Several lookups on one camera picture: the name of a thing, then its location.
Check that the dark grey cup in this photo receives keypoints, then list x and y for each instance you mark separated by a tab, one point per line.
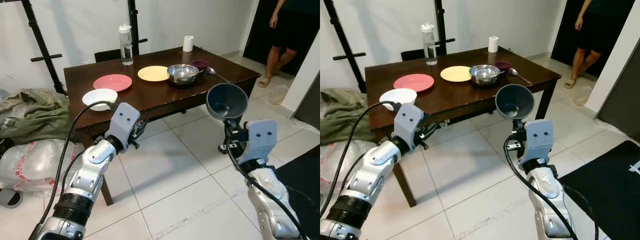
227	100
515	100

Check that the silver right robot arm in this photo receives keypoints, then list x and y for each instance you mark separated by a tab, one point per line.
547	200
272	200

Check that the dark brown wooden table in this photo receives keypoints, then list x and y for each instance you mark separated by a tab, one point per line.
465	95
160	92

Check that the pink plate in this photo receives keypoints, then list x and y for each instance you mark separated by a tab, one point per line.
112	82
413	82

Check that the white plate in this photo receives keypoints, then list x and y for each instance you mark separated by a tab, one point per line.
397	95
97	95

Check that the yellow plate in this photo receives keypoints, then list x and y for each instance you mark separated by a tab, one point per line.
152	73
455	74

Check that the silver metal spoon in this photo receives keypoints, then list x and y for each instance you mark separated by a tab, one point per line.
210	71
513	72

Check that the stainless steel bowl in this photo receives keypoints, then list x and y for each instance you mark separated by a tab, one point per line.
182	74
485	75

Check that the purple bowl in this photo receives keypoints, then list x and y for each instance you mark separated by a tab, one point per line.
503	65
201	64

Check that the dark grey door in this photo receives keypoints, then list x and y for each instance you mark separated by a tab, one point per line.
310	107
625	100

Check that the black chair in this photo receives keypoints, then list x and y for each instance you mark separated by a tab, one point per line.
107	55
411	55

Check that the clear water bottle white lid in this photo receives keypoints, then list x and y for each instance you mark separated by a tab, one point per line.
126	47
429	47

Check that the white paper roll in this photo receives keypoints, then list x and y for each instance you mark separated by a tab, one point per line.
493	45
188	44

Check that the green crumpled cloth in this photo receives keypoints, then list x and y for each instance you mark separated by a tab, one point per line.
342	115
35	115

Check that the clear plastic bag red print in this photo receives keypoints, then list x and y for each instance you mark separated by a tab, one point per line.
332	165
35	165

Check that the black floor mat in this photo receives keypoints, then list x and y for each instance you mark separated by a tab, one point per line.
610	195

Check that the person in dark shorts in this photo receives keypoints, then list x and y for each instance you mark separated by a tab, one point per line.
290	25
595	30

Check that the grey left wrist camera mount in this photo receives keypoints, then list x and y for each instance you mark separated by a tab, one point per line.
409	122
122	122

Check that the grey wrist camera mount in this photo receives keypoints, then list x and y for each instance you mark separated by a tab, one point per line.
539	142
261	140
122	122
409	122

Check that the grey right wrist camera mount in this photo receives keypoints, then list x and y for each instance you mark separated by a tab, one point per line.
261	140
539	142

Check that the black metal stand frame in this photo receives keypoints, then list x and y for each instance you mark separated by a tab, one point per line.
346	50
42	50

